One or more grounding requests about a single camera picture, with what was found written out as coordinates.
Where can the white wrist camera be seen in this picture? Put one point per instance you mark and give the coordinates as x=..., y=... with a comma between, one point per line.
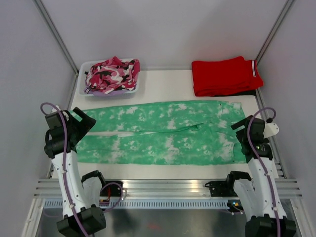
x=56, y=111
x=271, y=129

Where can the white perforated laundry basket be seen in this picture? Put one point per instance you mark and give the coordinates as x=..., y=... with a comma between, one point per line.
x=85, y=67

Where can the pink camouflage trousers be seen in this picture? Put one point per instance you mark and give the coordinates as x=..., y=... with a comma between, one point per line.
x=111, y=75

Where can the lilac garment in basket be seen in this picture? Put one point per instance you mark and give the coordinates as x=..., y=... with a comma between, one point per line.
x=113, y=94

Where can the black folded garment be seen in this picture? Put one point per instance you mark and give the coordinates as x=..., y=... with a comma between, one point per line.
x=242, y=93

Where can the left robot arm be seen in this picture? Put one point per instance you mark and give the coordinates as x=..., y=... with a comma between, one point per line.
x=82, y=215

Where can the slotted cable duct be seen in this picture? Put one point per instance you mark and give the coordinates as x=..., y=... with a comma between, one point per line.
x=173, y=204

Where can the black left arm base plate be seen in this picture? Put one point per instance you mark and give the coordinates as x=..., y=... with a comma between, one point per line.
x=112, y=189

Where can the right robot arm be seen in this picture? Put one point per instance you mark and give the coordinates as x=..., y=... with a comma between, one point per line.
x=257, y=189

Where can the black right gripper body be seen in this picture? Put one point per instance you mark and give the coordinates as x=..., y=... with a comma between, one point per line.
x=241, y=136

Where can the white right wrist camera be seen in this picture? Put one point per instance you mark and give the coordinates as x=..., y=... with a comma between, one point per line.
x=271, y=129

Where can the green tie-dye trousers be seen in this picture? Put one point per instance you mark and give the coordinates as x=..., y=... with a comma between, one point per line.
x=164, y=133

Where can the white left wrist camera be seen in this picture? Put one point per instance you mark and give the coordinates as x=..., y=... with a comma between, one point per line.
x=56, y=111

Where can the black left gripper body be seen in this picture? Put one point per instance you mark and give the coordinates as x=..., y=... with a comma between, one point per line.
x=79, y=129

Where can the red folded trousers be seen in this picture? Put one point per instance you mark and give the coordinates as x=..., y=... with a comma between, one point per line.
x=225, y=77

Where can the aluminium mounting rail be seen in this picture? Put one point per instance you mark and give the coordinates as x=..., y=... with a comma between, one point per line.
x=166, y=189

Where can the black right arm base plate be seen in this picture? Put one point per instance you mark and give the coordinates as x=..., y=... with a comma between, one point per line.
x=220, y=189

